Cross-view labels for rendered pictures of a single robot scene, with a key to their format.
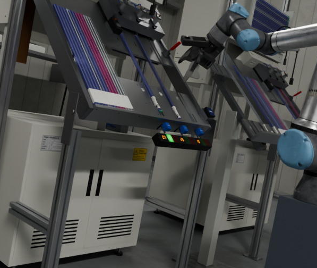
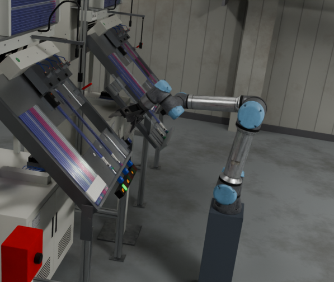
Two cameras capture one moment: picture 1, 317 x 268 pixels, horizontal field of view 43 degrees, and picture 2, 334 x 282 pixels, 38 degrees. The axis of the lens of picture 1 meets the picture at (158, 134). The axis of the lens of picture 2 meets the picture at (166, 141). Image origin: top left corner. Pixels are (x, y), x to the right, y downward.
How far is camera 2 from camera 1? 1.52 m
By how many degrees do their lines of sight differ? 39
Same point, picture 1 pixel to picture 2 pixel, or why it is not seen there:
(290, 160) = (224, 202)
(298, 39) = (208, 107)
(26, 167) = not seen: hidden behind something
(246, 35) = (177, 112)
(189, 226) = (122, 222)
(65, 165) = (89, 253)
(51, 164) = not seen: hidden behind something
